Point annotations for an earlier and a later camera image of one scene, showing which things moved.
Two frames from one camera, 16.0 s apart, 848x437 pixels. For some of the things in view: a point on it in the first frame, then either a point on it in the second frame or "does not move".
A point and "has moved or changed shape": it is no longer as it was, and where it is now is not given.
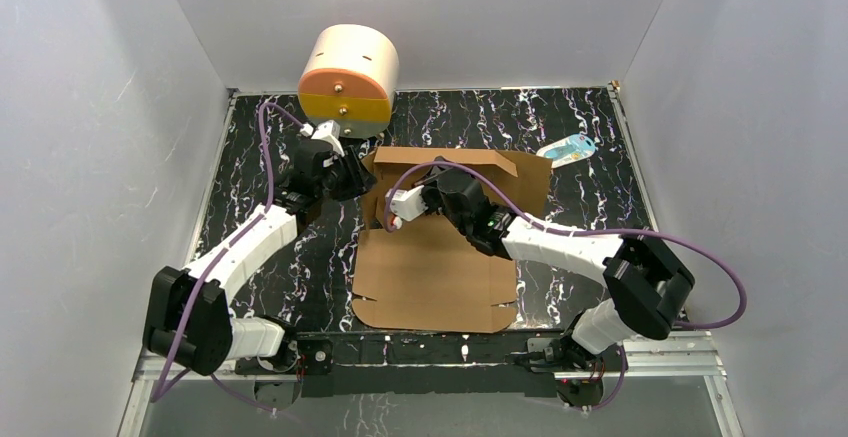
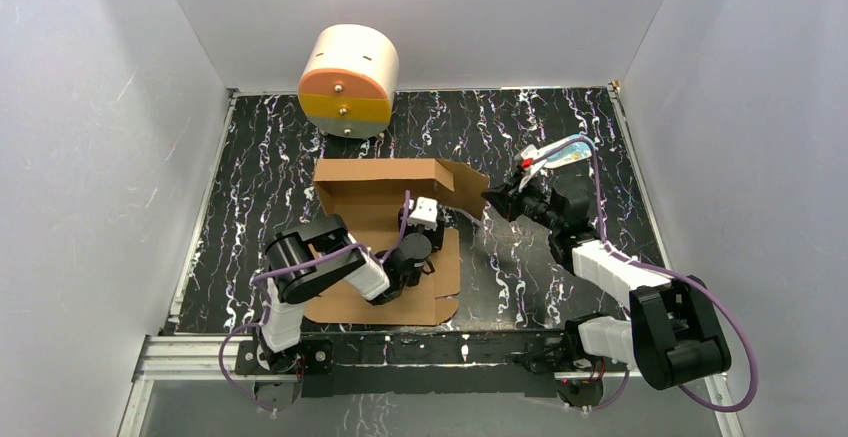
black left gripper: [357, 173] -> [436, 234]
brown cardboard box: [422, 275] has moved or changed shape
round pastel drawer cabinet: [349, 75] does not move
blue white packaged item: [575, 148] does not move
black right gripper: [430, 185] -> [508, 200]
